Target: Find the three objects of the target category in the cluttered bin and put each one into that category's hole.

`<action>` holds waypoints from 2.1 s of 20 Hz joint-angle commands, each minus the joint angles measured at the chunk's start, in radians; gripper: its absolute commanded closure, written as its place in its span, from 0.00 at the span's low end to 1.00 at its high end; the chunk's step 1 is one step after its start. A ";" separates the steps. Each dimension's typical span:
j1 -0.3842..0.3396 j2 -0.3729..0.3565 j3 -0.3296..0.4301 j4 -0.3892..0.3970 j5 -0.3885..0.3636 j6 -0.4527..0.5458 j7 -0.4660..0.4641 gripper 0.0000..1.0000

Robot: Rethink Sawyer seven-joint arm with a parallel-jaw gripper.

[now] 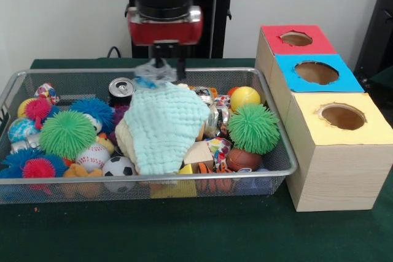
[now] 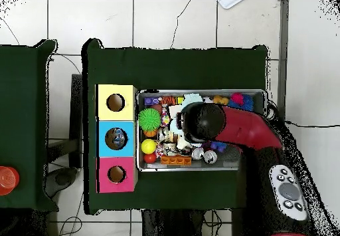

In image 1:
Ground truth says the blue spiky toy with eyes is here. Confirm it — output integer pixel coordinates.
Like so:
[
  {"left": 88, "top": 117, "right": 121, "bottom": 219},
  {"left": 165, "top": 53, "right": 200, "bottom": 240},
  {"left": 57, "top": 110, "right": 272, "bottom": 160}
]
[{"left": 69, "top": 98, "right": 115, "bottom": 136}]

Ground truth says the globe print ball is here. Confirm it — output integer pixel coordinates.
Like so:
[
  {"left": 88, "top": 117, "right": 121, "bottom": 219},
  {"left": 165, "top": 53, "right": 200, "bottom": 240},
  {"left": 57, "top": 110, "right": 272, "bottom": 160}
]
[{"left": 7, "top": 117, "right": 41, "bottom": 143}]

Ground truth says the mint waffle cloth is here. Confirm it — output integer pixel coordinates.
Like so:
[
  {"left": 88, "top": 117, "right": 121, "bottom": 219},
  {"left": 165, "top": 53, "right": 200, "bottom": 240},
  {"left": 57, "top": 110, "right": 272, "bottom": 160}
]
[{"left": 123, "top": 81, "right": 211, "bottom": 175}]

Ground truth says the small soccer ball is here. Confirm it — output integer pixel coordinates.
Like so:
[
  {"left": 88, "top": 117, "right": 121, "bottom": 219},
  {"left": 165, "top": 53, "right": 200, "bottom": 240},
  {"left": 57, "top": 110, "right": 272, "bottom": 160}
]
[{"left": 101, "top": 156, "right": 137, "bottom": 193}]

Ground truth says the black pedestal cable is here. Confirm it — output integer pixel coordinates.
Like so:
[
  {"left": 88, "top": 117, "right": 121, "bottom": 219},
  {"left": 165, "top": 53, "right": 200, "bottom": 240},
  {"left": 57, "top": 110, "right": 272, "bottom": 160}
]
[{"left": 106, "top": 46, "right": 133, "bottom": 58}]

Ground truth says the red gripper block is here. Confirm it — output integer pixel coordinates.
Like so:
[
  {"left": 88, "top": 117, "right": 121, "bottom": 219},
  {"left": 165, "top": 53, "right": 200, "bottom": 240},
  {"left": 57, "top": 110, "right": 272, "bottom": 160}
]
[{"left": 126, "top": 6, "right": 204, "bottom": 81}]

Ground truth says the yellow ball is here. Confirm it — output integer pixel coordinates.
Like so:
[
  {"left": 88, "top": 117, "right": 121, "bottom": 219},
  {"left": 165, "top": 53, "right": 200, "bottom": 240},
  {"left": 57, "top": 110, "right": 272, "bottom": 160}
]
[{"left": 230, "top": 86, "right": 262, "bottom": 112}]

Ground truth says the dark green table cloth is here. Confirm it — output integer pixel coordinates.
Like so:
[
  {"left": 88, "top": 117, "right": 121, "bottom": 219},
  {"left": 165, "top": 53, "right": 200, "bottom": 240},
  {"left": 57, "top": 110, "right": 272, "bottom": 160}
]
[{"left": 0, "top": 58, "right": 393, "bottom": 262}]

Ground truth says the clear plastic piece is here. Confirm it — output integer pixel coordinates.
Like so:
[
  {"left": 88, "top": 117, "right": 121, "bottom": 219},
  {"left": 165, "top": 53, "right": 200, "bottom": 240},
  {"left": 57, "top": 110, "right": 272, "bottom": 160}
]
[{"left": 133, "top": 58, "right": 179, "bottom": 90}]

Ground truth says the small brown football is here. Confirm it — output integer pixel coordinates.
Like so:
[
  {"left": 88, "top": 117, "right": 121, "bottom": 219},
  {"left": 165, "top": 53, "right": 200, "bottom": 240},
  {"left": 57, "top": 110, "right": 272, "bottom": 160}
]
[{"left": 226, "top": 147, "right": 263, "bottom": 172}]

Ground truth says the wooden box with three holes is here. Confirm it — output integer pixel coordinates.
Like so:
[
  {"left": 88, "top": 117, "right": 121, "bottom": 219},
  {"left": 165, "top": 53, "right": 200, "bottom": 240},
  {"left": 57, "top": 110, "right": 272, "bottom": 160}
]
[{"left": 255, "top": 24, "right": 393, "bottom": 212}]

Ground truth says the green spiky ball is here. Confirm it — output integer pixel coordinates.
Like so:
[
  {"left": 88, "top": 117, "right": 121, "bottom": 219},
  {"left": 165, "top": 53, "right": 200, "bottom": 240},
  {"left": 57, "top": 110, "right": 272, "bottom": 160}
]
[{"left": 39, "top": 110, "right": 98, "bottom": 161}]

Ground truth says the green spiky toy with eyes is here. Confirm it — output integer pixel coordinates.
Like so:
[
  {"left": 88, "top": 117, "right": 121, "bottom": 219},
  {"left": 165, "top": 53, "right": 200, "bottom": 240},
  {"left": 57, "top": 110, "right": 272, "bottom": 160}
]
[{"left": 227, "top": 103, "right": 281, "bottom": 155}]

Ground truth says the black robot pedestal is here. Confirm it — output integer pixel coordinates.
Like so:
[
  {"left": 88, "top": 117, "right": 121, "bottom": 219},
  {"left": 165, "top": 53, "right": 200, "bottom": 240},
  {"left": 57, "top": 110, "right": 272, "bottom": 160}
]
[{"left": 118, "top": 0, "right": 248, "bottom": 59}]

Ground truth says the silver drink can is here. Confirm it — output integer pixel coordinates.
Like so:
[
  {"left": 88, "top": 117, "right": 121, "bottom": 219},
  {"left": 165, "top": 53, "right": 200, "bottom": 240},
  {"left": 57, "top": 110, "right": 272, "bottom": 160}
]
[{"left": 108, "top": 77, "right": 136, "bottom": 107}]

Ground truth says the wire mesh bin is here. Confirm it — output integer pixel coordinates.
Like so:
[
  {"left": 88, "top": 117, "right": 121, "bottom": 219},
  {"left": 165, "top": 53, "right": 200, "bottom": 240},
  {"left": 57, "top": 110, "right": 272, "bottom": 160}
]
[{"left": 0, "top": 66, "right": 299, "bottom": 204}]

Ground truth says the black chair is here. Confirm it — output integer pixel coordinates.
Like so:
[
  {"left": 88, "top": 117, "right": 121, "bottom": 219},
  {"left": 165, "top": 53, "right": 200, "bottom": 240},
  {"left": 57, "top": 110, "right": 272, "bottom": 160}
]
[{"left": 352, "top": 0, "right": 393, "bottom": 91}]

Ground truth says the cream waffle cloth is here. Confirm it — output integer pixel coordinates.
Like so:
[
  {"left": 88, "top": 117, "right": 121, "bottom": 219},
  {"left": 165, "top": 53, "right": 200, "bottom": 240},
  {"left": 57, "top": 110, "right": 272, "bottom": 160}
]
[{"left": 115, "top": 83, "right": 189, "bottom": 168}]

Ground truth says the small baseball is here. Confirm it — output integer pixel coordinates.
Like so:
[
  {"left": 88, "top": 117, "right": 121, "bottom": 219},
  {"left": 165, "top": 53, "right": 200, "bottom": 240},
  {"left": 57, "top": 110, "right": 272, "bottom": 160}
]
[{"left": 75, "top": 142, "right": 111, "bottom": 172}]

